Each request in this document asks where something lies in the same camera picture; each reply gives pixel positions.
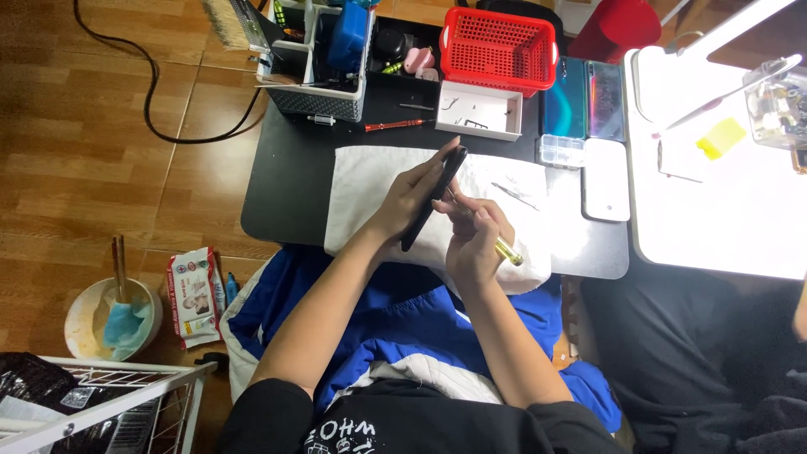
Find person's right hand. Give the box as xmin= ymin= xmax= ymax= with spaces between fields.
xmin=444 ymin=195 xmax=517 ymax=293

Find person's left hand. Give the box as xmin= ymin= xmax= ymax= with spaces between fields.
xmin=369 ymin=135 xmax=464 ymax=251

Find black phone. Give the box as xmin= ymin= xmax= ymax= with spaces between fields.
xmin=400 ymin=145 xmax=470 ymax=253

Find yellow handled screwdriver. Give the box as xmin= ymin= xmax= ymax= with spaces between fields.
xmin=445 ymin=187 xmax=525 ymax=267

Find metal tweezers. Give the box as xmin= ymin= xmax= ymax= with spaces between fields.
xmin=491 ymin=182 xmax=541 ymax=213

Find white shallow box with parts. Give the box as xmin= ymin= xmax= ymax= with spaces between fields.
xmin=434 ymin=79 xmax=525 ymax=143

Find white towel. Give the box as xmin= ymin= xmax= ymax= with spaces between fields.
xmin=323 ymin=145 xmax=553 ymax=296

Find clear compartment parts box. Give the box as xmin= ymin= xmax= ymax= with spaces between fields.
xmin=536 ymin=134 xmax=586 ymax=170

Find blue and white jacket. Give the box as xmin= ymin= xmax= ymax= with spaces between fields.
xmin=219 ymin=245 xmax=624 ymax=435

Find black tray with small items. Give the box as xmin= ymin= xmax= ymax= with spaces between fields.
xmin=368 ymin=15 xmax=443 ymax=84

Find white phone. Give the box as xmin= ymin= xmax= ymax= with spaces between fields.
xmin=580 ymin=138 xmax=632 ymax=224

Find red plastic basket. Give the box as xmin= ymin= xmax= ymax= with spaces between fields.
xmin=439 ymin=6 xmax=559 ymax=99

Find white tool organizer caddy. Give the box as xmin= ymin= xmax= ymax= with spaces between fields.
xmin=255 ymin=0 xmax=377 ymax=124

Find teal phone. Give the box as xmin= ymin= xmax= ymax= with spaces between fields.
xmin=543 ymin=56 xmax=590 ymax=140

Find iridescent phone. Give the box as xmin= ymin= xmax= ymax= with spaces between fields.
xmin=585 ymin=61 xmax=626 ymax=143

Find person's black shirt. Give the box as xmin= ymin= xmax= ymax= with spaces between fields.
xmin=216 ymin=377 xmax=626 ymax=454

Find red stool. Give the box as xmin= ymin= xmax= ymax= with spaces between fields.
xmin=567 ymin=0 xmax=663 ymax=64

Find white lit work table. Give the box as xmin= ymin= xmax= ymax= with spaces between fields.
xmin=623 ymin=45 xmax=807 ymax=282

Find bristle brush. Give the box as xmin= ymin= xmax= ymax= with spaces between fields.
xmin=200 ymin=0 xmax=254 ymax=53

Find white stick with pink tip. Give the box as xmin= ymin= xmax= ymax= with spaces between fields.
xmin=651 ymin=55 xmax=804 ymax=138

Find wet wipes pack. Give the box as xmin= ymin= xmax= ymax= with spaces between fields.
xmin=166 ymin=246 xmax=226 ymax=351

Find white desk lamp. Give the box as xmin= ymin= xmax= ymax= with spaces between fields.
xmin=630 ymin=0 xmax=800 ymax=124

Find clear plastic container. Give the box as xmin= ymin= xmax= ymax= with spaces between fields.
xmin=743 ymin=58 xmax=807 ymax=151

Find wooden chopsticks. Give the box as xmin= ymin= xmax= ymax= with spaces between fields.
xmin=111 ymin=235 xmax=127 ymax=305

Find blue cloth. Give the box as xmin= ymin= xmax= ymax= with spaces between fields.
xmin=102 ymin=298 xmax=154 ymax=351

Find white bowl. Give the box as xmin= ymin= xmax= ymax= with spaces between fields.
xmin=63 ymin=277 xmax=164 ymax=363

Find red handled screwdriver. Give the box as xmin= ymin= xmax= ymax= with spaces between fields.
xmin=364 ymin=118 xmax=437 ymax=134

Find black cable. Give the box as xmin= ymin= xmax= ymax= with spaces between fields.
xmin=72 ymin=0 xmax=268 ymax=146

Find white wire rack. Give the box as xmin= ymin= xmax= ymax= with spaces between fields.
xmin=0 ymin=351 xmax=219 ymax=454

